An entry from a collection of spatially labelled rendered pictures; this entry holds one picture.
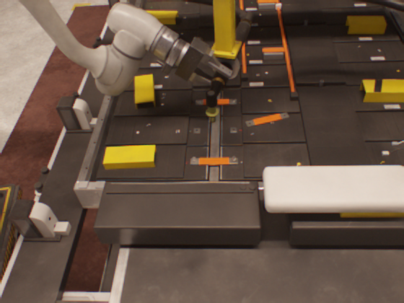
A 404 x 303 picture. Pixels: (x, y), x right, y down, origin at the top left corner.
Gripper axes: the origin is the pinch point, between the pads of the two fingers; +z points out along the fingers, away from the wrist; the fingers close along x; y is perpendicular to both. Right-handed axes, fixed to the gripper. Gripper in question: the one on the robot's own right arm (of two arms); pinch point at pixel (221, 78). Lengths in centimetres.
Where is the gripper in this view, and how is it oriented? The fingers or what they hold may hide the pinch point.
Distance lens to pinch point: 123.0
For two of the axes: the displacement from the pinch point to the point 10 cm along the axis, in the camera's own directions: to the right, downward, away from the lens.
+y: 3.1, -7.1, 6.3
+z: 8.6, 5.0, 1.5
